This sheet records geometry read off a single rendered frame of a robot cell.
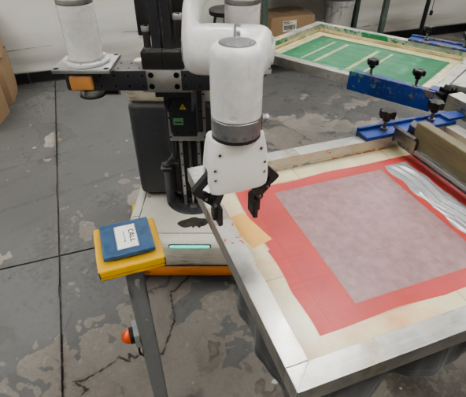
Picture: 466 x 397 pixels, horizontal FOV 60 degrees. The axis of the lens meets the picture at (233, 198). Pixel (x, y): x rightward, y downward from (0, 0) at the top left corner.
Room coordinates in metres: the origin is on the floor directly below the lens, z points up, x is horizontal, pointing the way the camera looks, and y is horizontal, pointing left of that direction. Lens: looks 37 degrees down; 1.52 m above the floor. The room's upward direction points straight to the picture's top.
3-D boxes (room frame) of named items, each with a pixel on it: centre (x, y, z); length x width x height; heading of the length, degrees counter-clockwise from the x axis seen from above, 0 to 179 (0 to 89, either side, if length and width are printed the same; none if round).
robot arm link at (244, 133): (0.55, -0.01, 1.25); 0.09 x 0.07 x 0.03; 110
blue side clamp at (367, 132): (1.02, -0.49, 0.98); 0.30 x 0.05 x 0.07; 110
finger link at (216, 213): (0.53, 0.04, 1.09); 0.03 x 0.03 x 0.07; 20
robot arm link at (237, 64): (0.59, -0.02, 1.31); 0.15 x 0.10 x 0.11; 178
